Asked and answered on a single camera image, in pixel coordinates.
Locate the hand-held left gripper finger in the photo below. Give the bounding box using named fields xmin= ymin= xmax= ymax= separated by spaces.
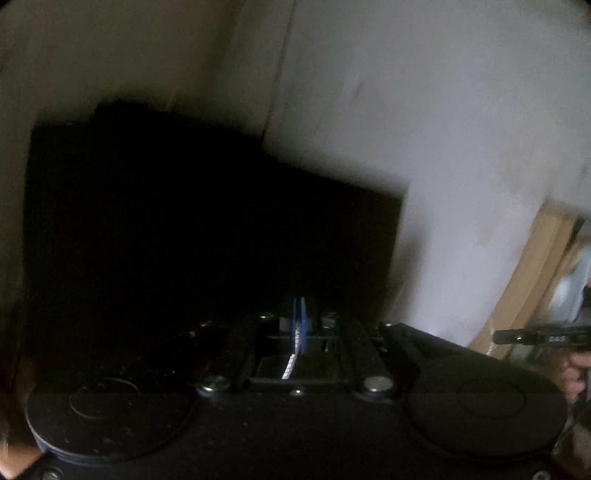
xmin=299 ymin=296 xmax=444 ymax=397
xmin=152 ymin=296 xmax=300 ymax=394

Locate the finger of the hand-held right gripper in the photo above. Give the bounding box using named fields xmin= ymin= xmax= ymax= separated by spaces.
xmin=493 ymin=329 xmax=546 ymax=346

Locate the white shoelace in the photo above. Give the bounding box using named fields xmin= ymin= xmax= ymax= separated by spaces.
xmin=281 ymin=318 xmax=308 ymax=380

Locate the person's right hand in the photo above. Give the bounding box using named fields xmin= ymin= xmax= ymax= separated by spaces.
xmin=563 ymin=350 xmax=591 ymax=403

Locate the wooden shelf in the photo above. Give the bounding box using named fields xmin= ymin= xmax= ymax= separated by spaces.
xmin=466 ymin=200 xmax=591 ymax=363

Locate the black computer monitor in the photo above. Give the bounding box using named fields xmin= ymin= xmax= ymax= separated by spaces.
xmin=23 ymin=100 xmax=408 ymax=335

